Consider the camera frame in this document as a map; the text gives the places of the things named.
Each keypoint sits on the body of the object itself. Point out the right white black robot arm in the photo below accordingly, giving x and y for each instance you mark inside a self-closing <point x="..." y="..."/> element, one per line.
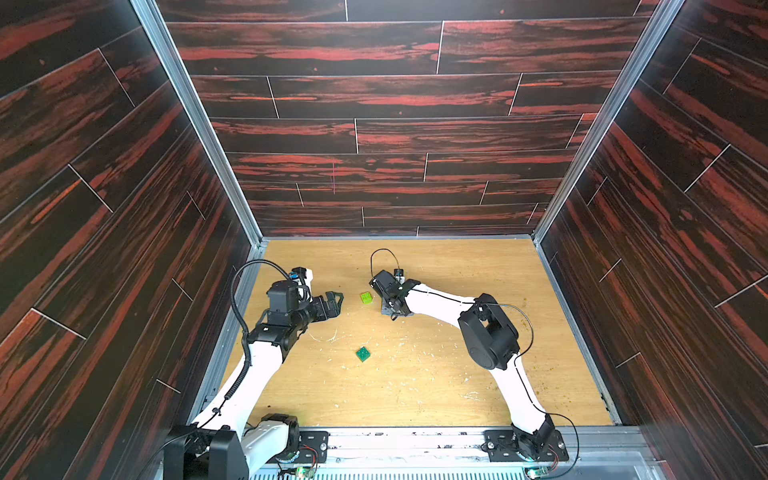
<point x="492" y="342"/>

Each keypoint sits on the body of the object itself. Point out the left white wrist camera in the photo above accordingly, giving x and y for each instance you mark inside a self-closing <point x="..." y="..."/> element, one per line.
<point x="302" y="276"/>

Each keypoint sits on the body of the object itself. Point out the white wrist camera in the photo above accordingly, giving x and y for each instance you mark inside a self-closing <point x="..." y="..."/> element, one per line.
<point x="399" y="275"/>
<point x="302" y="276"/>

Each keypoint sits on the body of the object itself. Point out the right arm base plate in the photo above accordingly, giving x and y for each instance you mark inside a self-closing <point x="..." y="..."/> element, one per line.
<point x="514" y="445"/>

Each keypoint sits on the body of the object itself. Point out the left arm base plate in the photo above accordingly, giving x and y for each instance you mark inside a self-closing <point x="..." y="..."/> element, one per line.
<point x="305" y="447"/>

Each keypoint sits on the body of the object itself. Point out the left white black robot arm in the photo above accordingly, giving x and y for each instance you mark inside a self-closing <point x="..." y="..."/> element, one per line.
<point x="219" y="443"/>

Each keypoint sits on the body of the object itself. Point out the dark green lego brick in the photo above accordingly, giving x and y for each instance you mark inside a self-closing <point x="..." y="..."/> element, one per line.
<point x="363" y="354"/>

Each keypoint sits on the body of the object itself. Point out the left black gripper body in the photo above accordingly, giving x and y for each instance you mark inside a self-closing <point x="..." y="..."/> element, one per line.
<point x="306" y="313"/>

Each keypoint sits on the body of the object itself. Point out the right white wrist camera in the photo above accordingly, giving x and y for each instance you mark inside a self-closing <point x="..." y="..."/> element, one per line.
<point x="399" y="275"/>

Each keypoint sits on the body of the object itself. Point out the aluminium front rail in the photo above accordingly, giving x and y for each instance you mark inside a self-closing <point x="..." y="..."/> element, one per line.
<point x="455" y="453"/>

